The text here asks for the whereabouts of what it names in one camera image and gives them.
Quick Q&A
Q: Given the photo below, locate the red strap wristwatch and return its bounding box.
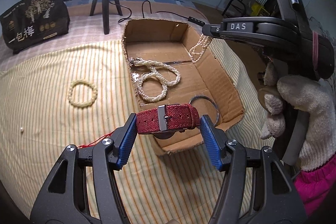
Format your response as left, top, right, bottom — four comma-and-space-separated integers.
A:
136, 103, 201, 139

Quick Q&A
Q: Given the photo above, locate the green jade pendant red cord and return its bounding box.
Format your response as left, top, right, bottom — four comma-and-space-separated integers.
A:
77, 129, 117, 149

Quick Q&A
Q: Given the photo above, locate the black bangle ring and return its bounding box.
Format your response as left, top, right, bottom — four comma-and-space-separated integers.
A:
188, 94, 221, 127

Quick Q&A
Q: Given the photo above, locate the cream bead bracelet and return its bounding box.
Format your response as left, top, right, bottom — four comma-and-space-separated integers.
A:
67, 79, 99, 109

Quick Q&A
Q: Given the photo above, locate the thick twisted pearl necklace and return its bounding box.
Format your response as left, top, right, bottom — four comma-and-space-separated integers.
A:
128, 57, 182, 103

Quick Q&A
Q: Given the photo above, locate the thin pearl strand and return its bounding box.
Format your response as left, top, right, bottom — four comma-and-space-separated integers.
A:
189, 34, 213, 63

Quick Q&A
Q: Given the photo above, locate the pink sleeve forearm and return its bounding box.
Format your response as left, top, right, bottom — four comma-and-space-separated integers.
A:
294, 155, 335, 216

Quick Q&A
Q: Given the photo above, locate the right hand in knit glove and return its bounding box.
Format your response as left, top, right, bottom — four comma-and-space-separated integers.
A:
258, 62, 335, 172

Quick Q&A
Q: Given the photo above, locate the yellow box on rack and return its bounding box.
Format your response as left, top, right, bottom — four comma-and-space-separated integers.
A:
250, 2, 270, 16

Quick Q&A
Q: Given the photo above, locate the yellow striped blanket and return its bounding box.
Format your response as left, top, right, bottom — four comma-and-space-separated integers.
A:
0, 37, 276, 224

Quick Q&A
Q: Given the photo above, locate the brown cardboard box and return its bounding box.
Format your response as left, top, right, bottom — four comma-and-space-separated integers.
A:
121, 19, 245, 156

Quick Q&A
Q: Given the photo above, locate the plaid beige mattress cover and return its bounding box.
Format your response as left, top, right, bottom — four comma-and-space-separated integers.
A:
1, 1, 209, 71

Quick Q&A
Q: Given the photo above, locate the black snack bag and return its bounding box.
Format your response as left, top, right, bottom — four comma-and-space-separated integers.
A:
1, 0, 70, 54

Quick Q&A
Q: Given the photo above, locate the black power cable with switch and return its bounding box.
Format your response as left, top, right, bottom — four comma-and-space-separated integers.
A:
109, 0, 206, 27

